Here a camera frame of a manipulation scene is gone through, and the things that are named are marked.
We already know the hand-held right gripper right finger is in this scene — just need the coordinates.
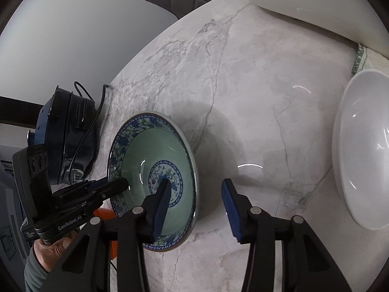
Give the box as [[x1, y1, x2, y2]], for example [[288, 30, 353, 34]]
[[221, 178, 353, 292]]

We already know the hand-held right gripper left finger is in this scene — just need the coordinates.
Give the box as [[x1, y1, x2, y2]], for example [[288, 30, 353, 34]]
[[39, 178, 172, 292]]

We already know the orange bowl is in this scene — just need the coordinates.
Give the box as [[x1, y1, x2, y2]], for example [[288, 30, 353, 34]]
[[93, 208, 118, 260]]

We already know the blue patterned ceramic bowl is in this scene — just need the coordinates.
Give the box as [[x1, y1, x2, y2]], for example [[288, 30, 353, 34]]
[[108, 111, 198, 252]]

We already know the small white bowl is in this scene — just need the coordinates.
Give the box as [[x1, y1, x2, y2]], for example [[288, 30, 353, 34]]
[[332, 68, 389, 230]]

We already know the person's left forearm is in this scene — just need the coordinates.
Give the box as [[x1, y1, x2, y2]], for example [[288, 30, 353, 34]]
[[24, 246, 51, 292]]

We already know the person's left hand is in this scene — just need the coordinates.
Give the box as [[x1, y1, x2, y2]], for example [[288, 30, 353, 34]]
[[32, 231, 80, 273]]

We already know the dark blue electric cooking pot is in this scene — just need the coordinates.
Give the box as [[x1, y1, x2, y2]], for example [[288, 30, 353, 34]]
[[27, 81, 98, 186]]

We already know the white dish cloth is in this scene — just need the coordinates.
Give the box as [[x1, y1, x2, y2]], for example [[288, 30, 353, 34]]
[[349, 43, 389, 78]]

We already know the black power cable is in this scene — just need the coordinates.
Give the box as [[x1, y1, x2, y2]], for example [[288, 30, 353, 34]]
[[68, 81, 110, 183]]

